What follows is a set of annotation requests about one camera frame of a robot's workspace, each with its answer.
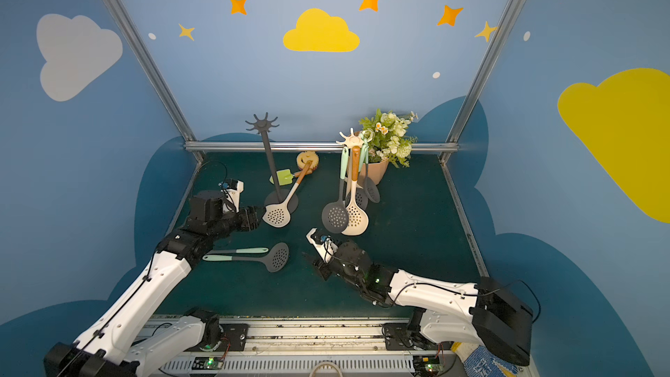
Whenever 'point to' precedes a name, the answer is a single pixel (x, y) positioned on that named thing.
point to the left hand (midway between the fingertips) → (263, 207)
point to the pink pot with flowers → (389, 140)
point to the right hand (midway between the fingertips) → (314, 243)
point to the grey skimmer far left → (249, 250)
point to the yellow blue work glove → (480, 362)
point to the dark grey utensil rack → (280, 195)
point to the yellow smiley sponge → (304, 156)
